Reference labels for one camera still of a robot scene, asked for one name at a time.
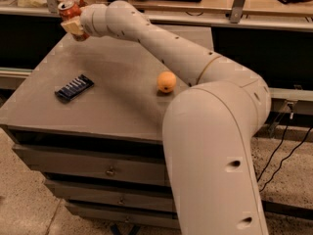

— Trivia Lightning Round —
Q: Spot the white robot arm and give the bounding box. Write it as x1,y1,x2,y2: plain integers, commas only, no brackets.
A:
58,1,271,235

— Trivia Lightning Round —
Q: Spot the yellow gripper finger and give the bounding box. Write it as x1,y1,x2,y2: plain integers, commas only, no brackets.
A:
61,16,84,35

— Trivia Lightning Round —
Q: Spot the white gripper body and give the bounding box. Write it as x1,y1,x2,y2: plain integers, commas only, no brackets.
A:
80,4,109,37

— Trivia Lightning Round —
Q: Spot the orange fruit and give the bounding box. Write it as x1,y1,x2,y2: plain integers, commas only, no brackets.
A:
156,71,176,93

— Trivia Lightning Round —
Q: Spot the metal window rail frame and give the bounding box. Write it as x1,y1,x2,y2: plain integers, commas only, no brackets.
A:
0,0,313,33

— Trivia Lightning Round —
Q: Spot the black cable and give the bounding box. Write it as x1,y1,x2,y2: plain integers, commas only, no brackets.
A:
255,110,313,194

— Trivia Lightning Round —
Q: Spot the grey drawer cabinet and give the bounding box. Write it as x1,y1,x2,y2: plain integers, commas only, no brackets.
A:
0,23,216,232

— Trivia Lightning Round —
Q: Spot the blue snack bar packet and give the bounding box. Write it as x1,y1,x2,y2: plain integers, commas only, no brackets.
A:
55,74,94,103

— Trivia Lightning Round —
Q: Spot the red coke can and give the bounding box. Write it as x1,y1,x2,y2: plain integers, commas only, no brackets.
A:
58,0,89,41

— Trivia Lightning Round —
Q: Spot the black metal stand base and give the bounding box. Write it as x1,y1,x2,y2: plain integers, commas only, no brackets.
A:
262,201,313,220

